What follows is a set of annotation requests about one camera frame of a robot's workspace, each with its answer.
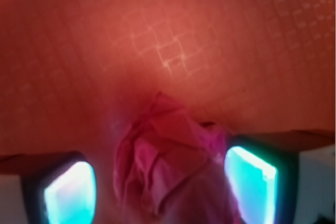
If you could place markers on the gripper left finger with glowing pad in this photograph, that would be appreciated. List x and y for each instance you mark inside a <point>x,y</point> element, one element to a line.
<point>59,188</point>

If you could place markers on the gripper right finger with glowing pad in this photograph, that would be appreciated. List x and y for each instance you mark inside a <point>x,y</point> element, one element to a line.
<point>263,173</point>

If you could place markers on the red paper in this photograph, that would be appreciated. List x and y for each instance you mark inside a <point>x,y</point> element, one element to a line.
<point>169,168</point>

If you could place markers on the red plastic tray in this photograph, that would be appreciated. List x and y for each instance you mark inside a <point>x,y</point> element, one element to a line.
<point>74,73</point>

